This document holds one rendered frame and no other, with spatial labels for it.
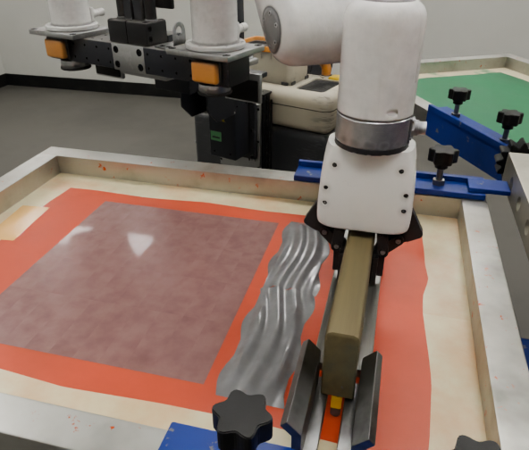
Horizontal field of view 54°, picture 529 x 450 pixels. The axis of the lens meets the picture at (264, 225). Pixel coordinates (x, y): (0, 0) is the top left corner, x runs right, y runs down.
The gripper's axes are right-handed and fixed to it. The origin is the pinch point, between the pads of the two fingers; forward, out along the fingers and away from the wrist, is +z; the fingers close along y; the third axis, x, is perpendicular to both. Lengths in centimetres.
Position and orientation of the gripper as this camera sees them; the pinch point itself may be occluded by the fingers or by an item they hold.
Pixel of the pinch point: (357, 262)
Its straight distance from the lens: 62.2
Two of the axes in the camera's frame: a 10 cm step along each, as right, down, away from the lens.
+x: -2.5, 4.8, -8.4
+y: -9.7, -1.2, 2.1
